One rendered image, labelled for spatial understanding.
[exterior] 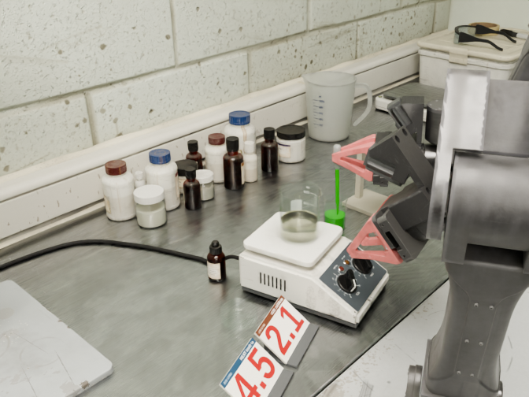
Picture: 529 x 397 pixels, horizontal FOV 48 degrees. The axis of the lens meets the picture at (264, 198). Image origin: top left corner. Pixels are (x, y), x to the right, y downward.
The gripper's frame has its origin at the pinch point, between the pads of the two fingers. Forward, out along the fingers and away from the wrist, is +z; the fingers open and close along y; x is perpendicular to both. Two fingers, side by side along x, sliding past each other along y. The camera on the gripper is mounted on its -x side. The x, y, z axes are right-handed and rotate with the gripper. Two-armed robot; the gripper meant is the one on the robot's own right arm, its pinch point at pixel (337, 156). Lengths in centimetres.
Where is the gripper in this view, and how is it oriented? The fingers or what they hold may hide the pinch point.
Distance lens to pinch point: 106.1
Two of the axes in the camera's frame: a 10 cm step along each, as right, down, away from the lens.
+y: -2.3, 4.5, -8.6
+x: 0.5, 8.9, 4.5
